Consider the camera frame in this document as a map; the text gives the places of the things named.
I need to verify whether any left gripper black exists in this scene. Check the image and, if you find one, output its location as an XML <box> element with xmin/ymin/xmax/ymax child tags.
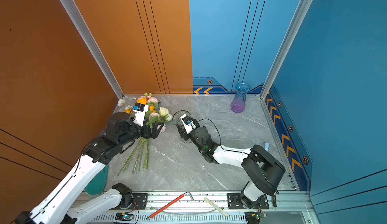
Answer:
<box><xmin>119</xmin><ymin>116</ymin><xmax>164</xmax><ymax>148</ymax></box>

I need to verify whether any clear glass vase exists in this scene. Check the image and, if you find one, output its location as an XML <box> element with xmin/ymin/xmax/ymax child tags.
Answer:
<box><xmin>172</xmin><ymin>110</ymin><xmax>194</xmax><ymax>143</ymax></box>

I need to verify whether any cream white rose stem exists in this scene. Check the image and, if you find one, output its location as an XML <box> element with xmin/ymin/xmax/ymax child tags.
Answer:
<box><xmin>143</xmin><ymin>106</ymin><xmax>172</xmax><ymax>169</ymax></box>

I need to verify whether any pink peony flower stem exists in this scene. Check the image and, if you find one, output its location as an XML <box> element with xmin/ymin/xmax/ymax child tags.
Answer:
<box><xmin>147</xmin><ymin>97</ymin><xmax>158</xmax><ymax>104</ymax></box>

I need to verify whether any pink carnation flower stem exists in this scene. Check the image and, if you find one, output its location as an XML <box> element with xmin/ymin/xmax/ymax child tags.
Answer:
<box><xmin>148</xmin><ymin>112</ymin><xmax>166</xmax><ymax>133</ymax></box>

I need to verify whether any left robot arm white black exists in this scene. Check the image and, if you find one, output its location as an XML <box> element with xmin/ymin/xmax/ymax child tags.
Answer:
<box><xmin>14</xmin><ymin>112</ymin><xmax>164</xmax><ymax>224</ymax></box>

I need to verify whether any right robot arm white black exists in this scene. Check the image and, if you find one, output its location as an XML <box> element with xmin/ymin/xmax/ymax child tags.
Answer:
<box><xmin>177</xmin><ymin>125</ymin><xmax>285</xmax><ymax>209</ymax></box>

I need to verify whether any blue purple glass vase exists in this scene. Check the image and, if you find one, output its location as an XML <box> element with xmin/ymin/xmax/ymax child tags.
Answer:
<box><xmin>231</xmin><ymin>82</ymin><xmax>251</xmax><ymax>113</ymax></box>

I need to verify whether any white small daisy flower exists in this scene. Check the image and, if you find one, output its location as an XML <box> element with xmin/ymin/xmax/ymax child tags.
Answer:
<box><xmin>118</xmin><ymin>98</ymin><xmax>126</xmax><ymax>107</ymax></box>

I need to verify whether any cream flat stick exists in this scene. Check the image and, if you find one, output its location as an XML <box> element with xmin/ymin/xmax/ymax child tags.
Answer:
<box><xmin>204</xmin><ymin>197</ymin><xmax>229</xmax><ymax>217</ymax></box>

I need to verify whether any teal green object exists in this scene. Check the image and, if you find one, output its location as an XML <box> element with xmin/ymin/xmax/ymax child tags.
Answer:
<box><xmin>85</xmin><ymin>166</ymin><xmax>109</xmax><ymax>195</ymax></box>

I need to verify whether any small light blue cylinder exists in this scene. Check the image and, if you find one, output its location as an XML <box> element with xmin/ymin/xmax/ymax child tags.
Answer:
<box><xmin>264</xmin><ymin>142</ymin><xmax>270</xmax><ymax>151</ymax></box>

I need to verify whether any left circuit board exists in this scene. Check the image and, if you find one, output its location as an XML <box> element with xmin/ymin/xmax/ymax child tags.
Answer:
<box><xmin>114</xmin><ymin>213</ymin><xmax>134</xmax><ymax>223</ymax></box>

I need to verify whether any circuit board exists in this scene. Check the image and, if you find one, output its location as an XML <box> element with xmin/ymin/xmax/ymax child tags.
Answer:
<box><xmin>114</xmin><ymin>213</ymin><xmax>134</xmax><ymax>223</ymax></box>
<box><xmin>244</xmin><ymin>212</ymin><xmax>267</xmax><ymax>224</ymax></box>

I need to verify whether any right circuit board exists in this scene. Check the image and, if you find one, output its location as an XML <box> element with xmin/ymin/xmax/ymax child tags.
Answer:
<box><xmin>244</xmin><ymin>212</ymin><xmax>267</xmax><ymax>224</ymax></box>

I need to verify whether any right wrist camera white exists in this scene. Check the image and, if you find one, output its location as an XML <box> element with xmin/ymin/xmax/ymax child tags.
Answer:
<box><xmin>180</xmin><ymin>114</ymin><xmax>196</xmax><ymax>134</ymax></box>

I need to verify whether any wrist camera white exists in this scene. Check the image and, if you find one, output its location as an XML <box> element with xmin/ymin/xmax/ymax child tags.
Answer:
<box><xmin>133</xmin><ymin>103</ymin><xmax>149</xmax><ymax>127</ymax></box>
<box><xmin>180</xmin><ymin>114</ymin><xmax>196</xmax><ymax>134</ymax></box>

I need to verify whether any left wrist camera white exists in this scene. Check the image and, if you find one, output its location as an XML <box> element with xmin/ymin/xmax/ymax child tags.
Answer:
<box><xmin>133</xmin><ymin>103</ymin><xmax>149</xmax><ymax>127</ymax></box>

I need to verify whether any red handled tool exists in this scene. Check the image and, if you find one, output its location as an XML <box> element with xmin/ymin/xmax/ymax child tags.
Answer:
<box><xmin>146</xmin><ymin>192</ymin><xmax>193</xmax><ymax>220</ymax></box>

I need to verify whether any aluminium rail base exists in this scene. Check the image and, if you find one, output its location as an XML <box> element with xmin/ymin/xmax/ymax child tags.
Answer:
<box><xmin>54</xmin><ymin>190</ymin><xmax>321</xmax><ymax>224</ymax></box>

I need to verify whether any aluminium corner post left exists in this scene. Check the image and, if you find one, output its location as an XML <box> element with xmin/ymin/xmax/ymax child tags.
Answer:
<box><xmin>60</xmin><ymin>0</ymin><xmax>125</xmax><ymax>99</ymax></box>

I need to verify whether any aluminium corner post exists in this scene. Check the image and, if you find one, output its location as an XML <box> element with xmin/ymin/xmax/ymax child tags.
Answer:
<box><xmin>60</xmin><ymin>0</ymin><xmax>125</xmax><ymax>99</ymax></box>
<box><xmin>260</xmin><ymin>0</ymin><xmax>313</xmax><ymax>100</ymax></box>

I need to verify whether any aluminium corner post right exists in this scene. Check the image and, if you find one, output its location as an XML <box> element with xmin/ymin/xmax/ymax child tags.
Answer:
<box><xmin>260</xmin><ymin>0</ymin><xmax>313</xmax><ymax>100</ymax></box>

